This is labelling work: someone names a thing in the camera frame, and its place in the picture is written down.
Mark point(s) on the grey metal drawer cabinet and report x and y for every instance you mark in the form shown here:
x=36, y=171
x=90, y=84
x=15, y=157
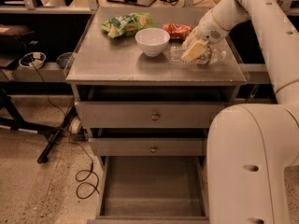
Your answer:
x=101, y=61

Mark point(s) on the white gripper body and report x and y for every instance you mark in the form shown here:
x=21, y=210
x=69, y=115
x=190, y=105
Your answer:
x=209, y=29

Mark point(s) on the grey middle drawer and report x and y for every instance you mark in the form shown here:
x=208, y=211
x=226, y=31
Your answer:
x=150, y=142

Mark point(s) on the grey open bottom drawer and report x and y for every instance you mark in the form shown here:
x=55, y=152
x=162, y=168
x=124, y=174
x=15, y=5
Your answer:
x=151, y=190

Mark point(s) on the orange snack bag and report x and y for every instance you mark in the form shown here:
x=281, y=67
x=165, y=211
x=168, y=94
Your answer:
x=178, y=31

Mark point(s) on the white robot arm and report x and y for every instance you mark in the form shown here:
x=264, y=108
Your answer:
x=249, y=146

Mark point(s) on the dark small bowl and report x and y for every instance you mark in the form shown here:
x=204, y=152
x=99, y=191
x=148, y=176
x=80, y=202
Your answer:
x=64, y=59

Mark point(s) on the white ceramic bowl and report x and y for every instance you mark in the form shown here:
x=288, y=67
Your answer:
x=152, y=41

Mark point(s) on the green snack bag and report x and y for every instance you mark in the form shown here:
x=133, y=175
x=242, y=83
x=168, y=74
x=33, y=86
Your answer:
x=127, y=25

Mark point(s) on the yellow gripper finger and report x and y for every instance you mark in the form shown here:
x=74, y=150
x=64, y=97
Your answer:
x=190, y=38
x=195, y=50

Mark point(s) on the grey top drawer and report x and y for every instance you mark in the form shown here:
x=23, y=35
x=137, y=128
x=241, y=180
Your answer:
x=152, y=107

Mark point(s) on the white bowl with clutter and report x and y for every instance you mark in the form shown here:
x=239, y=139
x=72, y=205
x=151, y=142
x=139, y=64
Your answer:
x=33, y=60

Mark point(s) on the clear plastic water bottle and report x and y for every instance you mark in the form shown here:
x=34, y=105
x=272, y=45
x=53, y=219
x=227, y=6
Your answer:
x=212, y=55

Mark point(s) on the black stand legs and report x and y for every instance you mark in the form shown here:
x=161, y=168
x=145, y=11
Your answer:
x=18, y=123

